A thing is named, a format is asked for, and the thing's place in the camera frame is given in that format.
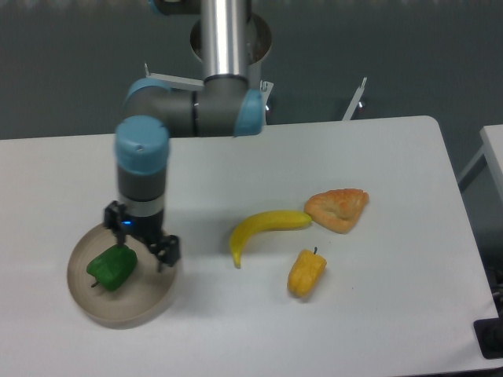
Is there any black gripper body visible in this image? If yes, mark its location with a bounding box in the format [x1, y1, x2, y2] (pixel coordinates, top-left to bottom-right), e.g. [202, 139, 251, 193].
[103, 200, 164, 243]

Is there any green toy pepper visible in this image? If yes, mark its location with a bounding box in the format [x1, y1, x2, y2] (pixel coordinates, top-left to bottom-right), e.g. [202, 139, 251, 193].
[86, 245, 138, 291]

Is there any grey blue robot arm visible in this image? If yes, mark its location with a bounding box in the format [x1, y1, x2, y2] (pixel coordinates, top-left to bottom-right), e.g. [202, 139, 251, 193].
[103, 1, 264, 269]

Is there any beige round plate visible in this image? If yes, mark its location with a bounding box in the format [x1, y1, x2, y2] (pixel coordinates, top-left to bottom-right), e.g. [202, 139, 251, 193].
[67, 225, 182, 329]

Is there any yellow toy pepper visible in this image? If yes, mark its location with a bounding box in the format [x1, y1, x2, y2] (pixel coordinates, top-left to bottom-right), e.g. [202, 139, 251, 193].
[287, 247, 327, 298]

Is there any yellow toy banana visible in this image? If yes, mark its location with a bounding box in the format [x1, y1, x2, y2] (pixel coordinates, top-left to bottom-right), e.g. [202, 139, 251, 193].
[229, 210, 312, 269]

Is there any toy pastry bread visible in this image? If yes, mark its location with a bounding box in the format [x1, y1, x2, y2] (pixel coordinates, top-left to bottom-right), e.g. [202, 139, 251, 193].
[304, 188, 369, 234]

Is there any black device at edge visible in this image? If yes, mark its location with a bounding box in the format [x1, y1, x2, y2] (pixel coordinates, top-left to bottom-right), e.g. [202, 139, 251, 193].
[473, 317, 502, 360]

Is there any white side table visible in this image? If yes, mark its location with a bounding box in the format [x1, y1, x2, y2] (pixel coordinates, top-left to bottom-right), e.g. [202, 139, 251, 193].
[457, 124, 503, 199]

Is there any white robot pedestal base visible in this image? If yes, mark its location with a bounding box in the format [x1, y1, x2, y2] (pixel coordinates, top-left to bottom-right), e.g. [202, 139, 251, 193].
[144, 13, 367, 124]

